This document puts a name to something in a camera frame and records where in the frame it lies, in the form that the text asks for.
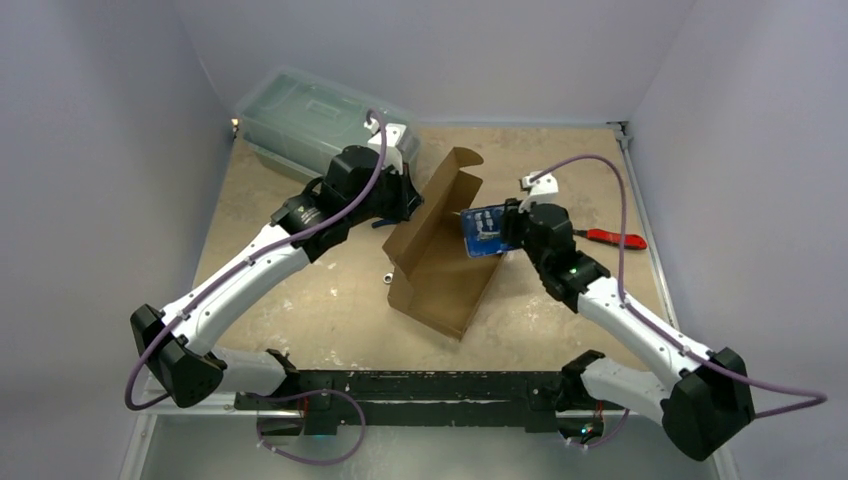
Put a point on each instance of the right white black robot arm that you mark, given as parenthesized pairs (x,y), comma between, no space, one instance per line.
(695,394)

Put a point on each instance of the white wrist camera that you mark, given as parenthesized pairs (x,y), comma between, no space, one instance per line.
(390,138)
(539,188)

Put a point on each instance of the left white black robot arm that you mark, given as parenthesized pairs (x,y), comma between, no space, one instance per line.
(178,343)

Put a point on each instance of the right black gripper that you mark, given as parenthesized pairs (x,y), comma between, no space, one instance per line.
(512,225)

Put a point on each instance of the clear plastic storage bin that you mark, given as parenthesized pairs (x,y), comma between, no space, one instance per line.
(295,122)

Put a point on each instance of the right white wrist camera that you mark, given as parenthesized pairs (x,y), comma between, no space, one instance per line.
(539,188)

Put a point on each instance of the blue handled pliers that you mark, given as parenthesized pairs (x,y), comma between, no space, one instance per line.
(382,223)

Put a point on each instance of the blue razor blister pack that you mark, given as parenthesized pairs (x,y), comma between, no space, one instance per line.
(481,231)

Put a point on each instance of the brown cardboard express box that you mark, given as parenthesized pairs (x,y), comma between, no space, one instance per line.
(435,281)

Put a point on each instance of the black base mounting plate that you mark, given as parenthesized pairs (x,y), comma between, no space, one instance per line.
(535,401)

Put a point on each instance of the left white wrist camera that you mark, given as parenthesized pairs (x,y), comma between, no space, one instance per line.
(390,138)

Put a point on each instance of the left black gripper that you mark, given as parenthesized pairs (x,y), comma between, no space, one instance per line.
(408,198)

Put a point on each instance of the red utility knife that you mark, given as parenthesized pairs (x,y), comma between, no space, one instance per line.
(628,241)

